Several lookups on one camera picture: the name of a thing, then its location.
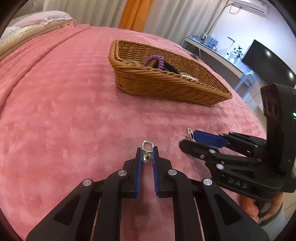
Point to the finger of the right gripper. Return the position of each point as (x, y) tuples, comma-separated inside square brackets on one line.
[(198, 150), (209, 139)]

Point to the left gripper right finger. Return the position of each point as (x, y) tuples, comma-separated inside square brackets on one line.
[(202, 210)]

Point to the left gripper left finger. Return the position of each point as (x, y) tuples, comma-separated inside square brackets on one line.
[(92, 210)]

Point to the silver square earring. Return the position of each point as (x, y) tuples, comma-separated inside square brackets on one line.
[(147, 151)]

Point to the black wrist watch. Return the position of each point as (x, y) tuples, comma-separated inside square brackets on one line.
[(170, 68)]

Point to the silver rhinestone hair clip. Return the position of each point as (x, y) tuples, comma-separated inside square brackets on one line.
[(186, 75)]

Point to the right hand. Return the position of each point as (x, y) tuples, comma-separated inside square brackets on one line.
[(248, 205)]

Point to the light blue chair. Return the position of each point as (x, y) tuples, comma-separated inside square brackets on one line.
[(248, 80)]

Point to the white desk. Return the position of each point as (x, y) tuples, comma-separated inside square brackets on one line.
[(233, 68)]

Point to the white vase with plant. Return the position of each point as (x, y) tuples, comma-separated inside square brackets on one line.
[(237, 52)]

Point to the items on bed corner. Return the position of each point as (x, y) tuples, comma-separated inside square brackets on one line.
[(191, 54)]

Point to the black television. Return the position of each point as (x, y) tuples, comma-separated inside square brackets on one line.
[(268, 66)]

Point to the books on desk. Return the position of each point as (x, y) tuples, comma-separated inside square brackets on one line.
[(209, 40)]

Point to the white desk lamp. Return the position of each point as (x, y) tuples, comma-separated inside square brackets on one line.
[(230, 48)]

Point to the brown wicker basket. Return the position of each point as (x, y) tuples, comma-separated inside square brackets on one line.
[(138, 71)]

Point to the beige curtains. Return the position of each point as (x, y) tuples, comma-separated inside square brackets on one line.
[(172, 20)]

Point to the white air conditioner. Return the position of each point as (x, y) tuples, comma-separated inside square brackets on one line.
[(252, 5)]

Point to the orange curtain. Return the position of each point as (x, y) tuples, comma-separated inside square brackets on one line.
[(135, 15)]

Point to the beige folded quilt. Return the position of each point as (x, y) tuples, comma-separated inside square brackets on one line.
[(30, 32)]

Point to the white floral pillow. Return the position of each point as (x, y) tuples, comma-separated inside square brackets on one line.
[(9, 31)]

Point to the pink pillow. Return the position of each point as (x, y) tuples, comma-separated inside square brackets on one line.
[(42, 17)]

